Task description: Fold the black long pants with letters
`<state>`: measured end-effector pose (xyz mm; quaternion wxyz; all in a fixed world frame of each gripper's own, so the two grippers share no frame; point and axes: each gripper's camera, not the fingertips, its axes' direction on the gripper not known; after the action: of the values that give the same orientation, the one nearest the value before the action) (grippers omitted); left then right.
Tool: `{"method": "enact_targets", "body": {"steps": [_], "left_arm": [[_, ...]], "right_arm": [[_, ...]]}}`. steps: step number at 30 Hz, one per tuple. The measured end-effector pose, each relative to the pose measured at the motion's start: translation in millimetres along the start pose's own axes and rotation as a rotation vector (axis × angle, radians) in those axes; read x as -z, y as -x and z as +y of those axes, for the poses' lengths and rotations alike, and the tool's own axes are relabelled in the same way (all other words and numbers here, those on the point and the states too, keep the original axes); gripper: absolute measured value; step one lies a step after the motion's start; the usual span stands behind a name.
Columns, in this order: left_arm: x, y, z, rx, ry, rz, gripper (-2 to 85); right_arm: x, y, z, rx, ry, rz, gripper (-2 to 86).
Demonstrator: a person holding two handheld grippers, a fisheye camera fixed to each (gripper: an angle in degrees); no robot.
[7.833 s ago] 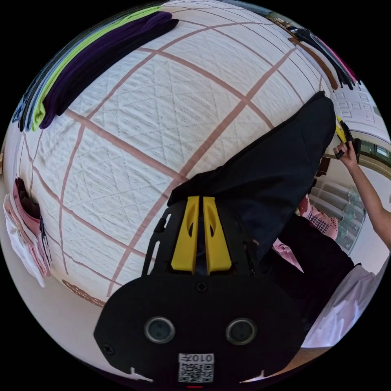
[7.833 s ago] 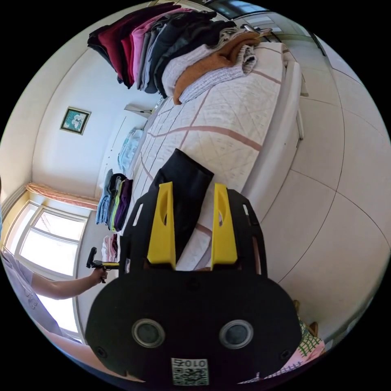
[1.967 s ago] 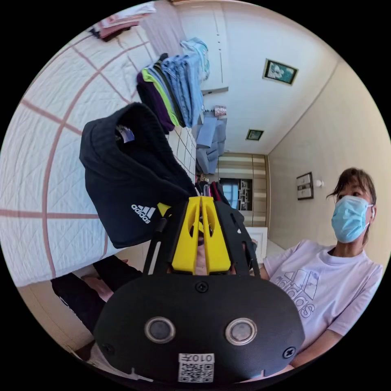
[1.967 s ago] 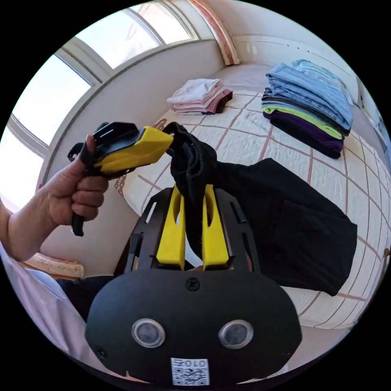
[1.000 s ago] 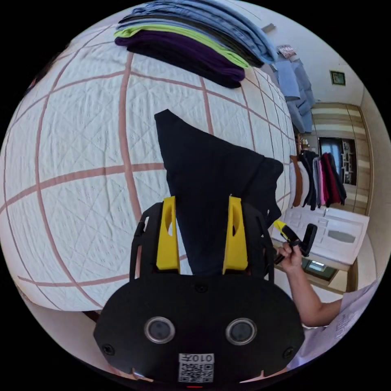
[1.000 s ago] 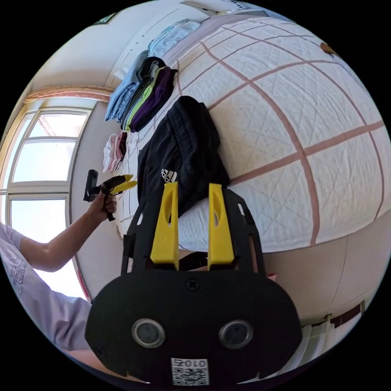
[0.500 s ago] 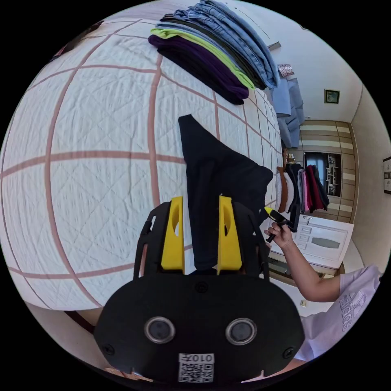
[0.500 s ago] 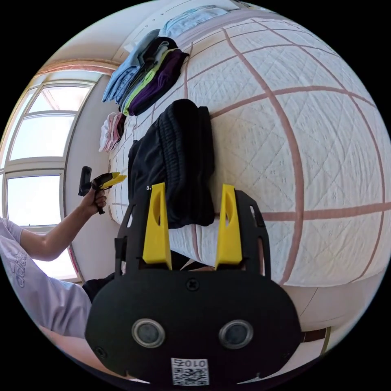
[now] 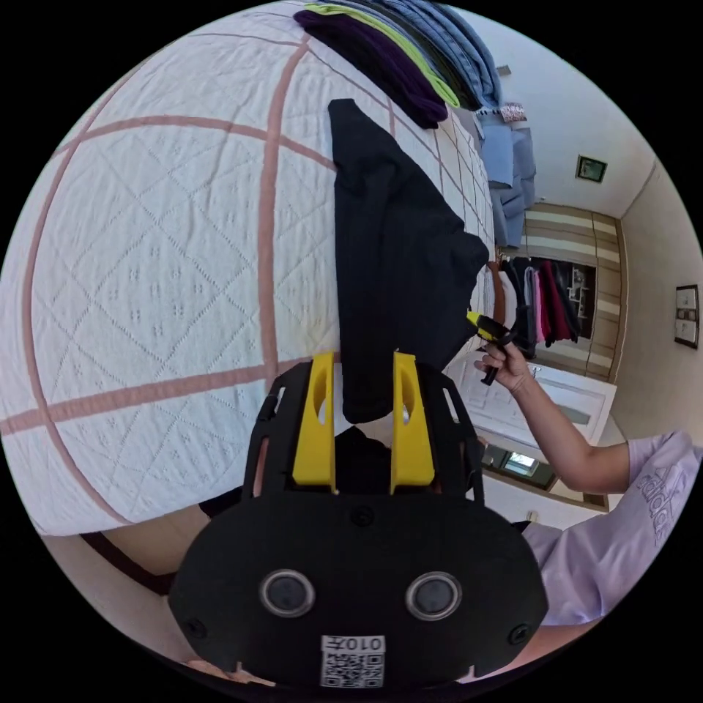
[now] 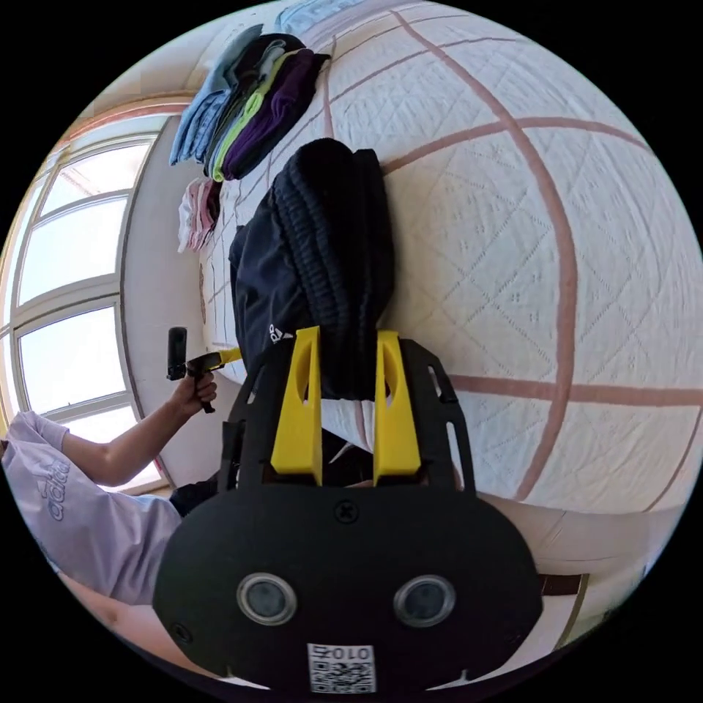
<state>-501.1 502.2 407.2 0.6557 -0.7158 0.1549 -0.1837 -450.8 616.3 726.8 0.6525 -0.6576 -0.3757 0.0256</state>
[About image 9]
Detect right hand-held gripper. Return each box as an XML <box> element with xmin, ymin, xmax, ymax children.
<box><xmin>466</xmin><ymin>310</ymin><xmax>518</xmax><ymax>387</ymax></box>

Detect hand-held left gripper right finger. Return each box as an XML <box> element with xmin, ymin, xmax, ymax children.
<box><xmin>390</xmin><ymin>351</ymin><xmax>436</xmax><ymax>495</ymax></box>

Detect person's right hand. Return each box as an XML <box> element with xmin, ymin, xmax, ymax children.
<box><xmin>474</xmin><ymin>342</ymin><xmax>535</xmax><ymax>394</ymax></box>

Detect person's left hand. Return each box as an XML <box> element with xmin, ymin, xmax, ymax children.
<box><xmin>185</xmin><ymin>658</ymin><xmax>277</xmax><ymax>688</ymax></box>

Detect pile of clothes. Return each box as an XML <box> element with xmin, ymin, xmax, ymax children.
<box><xmin>294</xmin><ymin>0</ymin><xmax>504</xmax><ymax>130</ymax></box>

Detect person's right forearm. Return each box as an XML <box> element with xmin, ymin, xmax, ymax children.
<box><xmin>515</xmin><ymin>379</ymin><xmax>631</xmax><ymax>494</ymax></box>

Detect open wardrobe with hanging clothes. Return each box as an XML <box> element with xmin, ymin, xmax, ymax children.
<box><xmin>496</xmin><ymin>203</ymin><xmax>628</xmax><ymax>381</ymax></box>

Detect bed with white quilt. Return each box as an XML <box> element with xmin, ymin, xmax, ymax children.
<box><xmin>0</xmin><ymin>10</ymin><xmax>498</xmax><ymax>537</ymax></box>

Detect person's left forearm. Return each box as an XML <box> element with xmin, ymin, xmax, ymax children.
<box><xmin>455</xmin><ymin>625</ymin><xmax>557</xmax><ymax>684</ymax></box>

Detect black long pants with letters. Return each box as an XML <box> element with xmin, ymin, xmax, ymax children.
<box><xmin>327</xmin><ymin>98</ymin><xmax>490</xmax><ymax>425</ymax></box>

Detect person's body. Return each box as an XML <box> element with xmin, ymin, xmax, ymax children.
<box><xmin>520</xmin><ymin>430</ymin><xmax>703</xmax><ymax>628</ymax></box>

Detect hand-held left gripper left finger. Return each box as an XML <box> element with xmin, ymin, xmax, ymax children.
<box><xmin>291</xmin><ymin>351</ymin><xmax>337</xmax><ymax>493</ymax></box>

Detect dark framed wall picture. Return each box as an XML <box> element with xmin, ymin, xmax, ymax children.
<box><xmin>674</xmin><ymin>283</ymin><xmax>699</xmax><ymax>350</ymax></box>

